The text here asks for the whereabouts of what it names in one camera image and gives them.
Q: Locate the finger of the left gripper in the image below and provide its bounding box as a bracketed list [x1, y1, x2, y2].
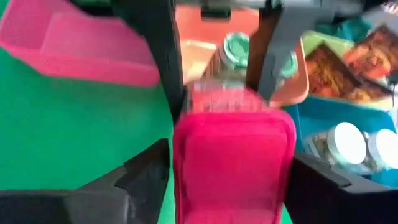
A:
[248, 0, 364, 101]
[111, 0, 187, 121]

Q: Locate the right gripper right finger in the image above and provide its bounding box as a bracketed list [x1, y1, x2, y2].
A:
[284, 152, 398, 224]

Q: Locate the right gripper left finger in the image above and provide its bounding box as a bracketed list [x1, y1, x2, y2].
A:
[0, 138, 171, 224]

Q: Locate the green-lid oregano jar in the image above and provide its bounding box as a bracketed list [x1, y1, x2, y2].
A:
[279, 51, 300, 79]
[217, 30, 252, 91]

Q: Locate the pink spice container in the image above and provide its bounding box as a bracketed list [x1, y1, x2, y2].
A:
[172, 79, 297, 224]

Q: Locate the yellow-green plastic bin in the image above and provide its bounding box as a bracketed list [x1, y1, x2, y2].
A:
[300, 29, 398, 111]

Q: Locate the orange plastic bin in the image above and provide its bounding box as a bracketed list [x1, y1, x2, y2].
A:
[175, 4, 310, 108]

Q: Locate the white-lid spice jar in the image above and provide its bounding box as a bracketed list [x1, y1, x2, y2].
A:
[366, 128, 398, 170]
[325, 121, 368, 166]

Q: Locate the blue plastic bin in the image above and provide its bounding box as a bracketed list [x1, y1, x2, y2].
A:
[284, 93, 398, 189]

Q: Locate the pink plastic bin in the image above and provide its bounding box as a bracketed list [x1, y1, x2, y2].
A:
[0, 0, 161, 88]

